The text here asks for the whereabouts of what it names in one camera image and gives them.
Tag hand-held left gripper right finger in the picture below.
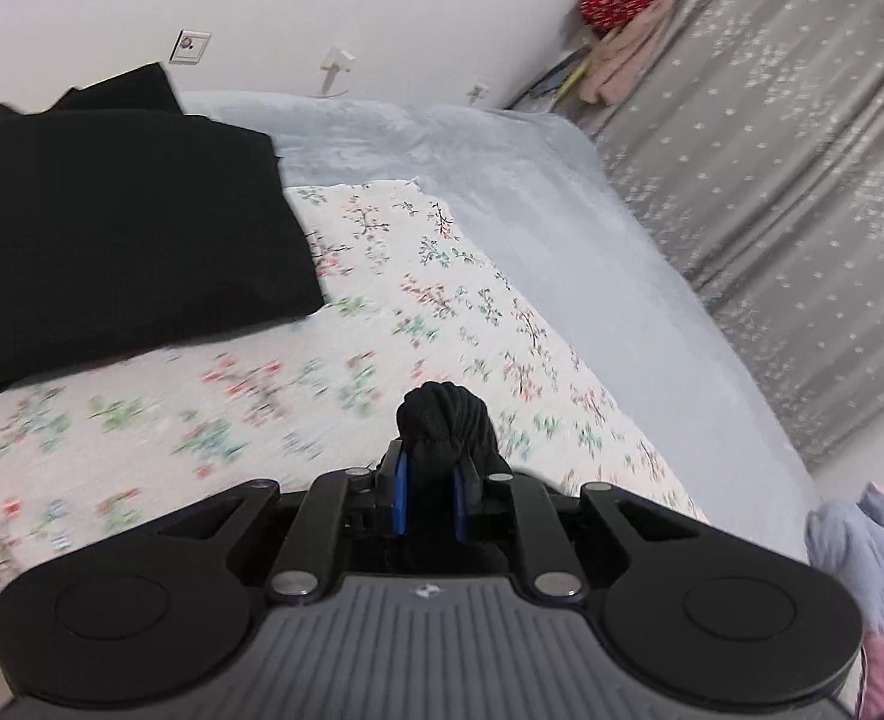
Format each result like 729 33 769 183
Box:
453 457 705 605

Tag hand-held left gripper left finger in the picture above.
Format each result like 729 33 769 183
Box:
155 439 413 605

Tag black fleece pants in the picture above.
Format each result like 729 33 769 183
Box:
395 381 514 578

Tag folded black pants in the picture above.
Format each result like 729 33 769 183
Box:
0 64 328 413

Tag white floral sheet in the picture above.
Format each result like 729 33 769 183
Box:
0 178 713 698

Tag light blue bed sheet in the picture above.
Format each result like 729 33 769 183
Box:
179 90 822 541

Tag light blue blanket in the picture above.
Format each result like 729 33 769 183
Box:
805 481 884 650

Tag blue hanging bag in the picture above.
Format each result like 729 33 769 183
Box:
513 51 589 112

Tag yellow coat rack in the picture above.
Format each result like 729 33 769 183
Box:
558 0 704 100

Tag grey star-print curtain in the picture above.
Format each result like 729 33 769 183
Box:
592 0 884 470

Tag pink hanging garment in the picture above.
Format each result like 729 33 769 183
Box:
578 0 675 106

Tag white wall socket with plug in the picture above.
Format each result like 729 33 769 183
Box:
319 47 356 96

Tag white wall switch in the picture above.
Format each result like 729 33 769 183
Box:
170 28 212 65

